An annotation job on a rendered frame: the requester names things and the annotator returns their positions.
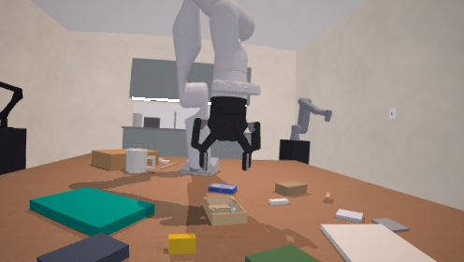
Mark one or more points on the green rectangular box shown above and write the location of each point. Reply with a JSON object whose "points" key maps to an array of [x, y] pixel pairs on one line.
{"points": [[286, 253]]}

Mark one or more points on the white mug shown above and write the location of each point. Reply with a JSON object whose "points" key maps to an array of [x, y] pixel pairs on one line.
{"points": [[136, 162]]}

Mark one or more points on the teal flat rectangular box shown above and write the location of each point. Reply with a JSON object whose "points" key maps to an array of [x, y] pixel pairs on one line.
{"points": [[91, 211]]}

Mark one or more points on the yellow block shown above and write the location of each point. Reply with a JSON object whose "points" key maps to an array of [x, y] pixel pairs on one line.
{"points": [[181, 244]]}

